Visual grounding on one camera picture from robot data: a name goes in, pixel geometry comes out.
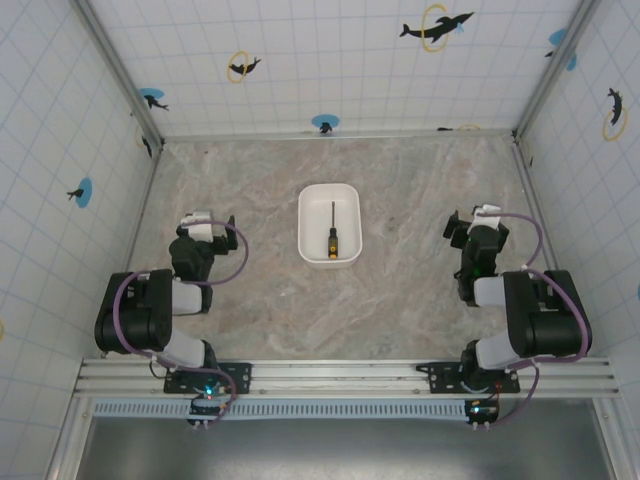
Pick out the black yellow screwdriver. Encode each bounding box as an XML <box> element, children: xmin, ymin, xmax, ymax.
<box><xmin>326</xmin><ymin>200</ymin><xmax>340</xmax><ymax>261</ymax></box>

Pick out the white plastic bin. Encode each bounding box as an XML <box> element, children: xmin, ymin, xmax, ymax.
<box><xmin>297</xmin><ymin>183</ymin><xmax>363</xmax><ymax>270</ymax></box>

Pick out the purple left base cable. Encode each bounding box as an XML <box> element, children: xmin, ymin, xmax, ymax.
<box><xmin>111</xmin><ymin>271</ymin><xmax>240</xmax><ymax>427</ymax></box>

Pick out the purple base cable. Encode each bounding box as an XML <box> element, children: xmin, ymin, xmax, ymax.
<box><xmin>111</xmin><ymin>271</ymin><xmax>240</xmax><ymax>427</ymax></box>
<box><xmin>492</xmin><ymin>363</ymin><xmax>542</xmax><ymax>427</ymax></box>

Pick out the aluminium frame bar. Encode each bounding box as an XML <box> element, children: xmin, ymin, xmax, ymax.
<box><xmin>160</xmin><ymin>127</ymin><xmax>518</xmax><ymax>143</ymax></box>

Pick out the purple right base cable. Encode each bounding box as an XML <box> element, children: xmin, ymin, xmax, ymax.
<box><xmin>492</xmin><ymin>363</ymin><xmax>542</xmax><ymax>427</ymax></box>

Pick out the aluminium mounting rail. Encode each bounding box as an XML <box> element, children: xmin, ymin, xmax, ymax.
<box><xmin>73</xmin><ymin>356</ymin><xmax>622</xmax><ymax>400</ymax></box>

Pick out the aluminium frame post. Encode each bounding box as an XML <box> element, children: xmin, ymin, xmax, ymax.
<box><xmin>512</xmin><ymin>0</ymin><xmax>602</xmax><ymax>141</ymax></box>
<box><xmin>69</xmin><ymin>0</ymin><xmax>166</xmax><ymax>149</ymax></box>

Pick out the slotted grey cable duct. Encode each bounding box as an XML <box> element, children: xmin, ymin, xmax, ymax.
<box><xmin>91</xmin><ymin>398</ymin><xmax>471</xmax><ymax>420</ymax></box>

